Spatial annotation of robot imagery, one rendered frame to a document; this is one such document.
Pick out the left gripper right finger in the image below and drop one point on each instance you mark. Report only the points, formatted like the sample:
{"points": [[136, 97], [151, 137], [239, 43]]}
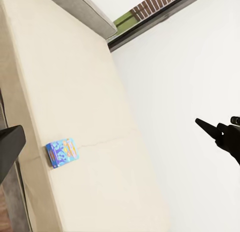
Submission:
{"points": [[232, 141]]}

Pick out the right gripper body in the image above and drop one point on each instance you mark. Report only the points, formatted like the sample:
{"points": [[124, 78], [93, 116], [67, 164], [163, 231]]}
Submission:
{"points": [[223, 148]]}

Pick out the door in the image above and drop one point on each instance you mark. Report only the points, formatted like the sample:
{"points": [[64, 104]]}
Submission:
{"points": [[143, 17]]}

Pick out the board game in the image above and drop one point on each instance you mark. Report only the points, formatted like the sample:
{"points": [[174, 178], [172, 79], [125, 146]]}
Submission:
{"points": [[62, 152]]}

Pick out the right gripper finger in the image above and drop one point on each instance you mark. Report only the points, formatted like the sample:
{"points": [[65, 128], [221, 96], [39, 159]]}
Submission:
{"points": [[213, 131], [222, 127]]}

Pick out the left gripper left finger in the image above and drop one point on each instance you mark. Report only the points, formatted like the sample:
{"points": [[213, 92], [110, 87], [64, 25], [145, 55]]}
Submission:
{"points": [[12, 141]]}

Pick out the bed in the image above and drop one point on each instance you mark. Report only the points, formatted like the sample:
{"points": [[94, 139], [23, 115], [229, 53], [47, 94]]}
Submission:
{"points": [[58, 80]]}

